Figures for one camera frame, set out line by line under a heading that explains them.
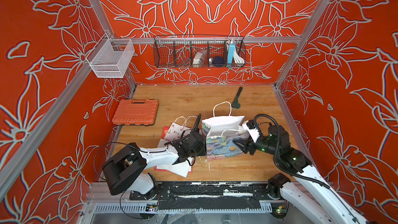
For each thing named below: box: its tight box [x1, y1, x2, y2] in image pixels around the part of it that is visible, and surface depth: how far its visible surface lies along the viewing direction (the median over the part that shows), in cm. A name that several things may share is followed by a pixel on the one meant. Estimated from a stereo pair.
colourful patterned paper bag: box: [201, 115, 251, 162], surface depth 72 cm
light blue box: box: [226, 42, 236, 68], surface depth 91 cm
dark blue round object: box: [212, 56, 225, 68], surface depth 97 cm
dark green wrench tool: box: [231, 86, 244, 109], surface depth 109 cm
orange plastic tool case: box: [111, 99, 159, 126], surface depth 100 cm
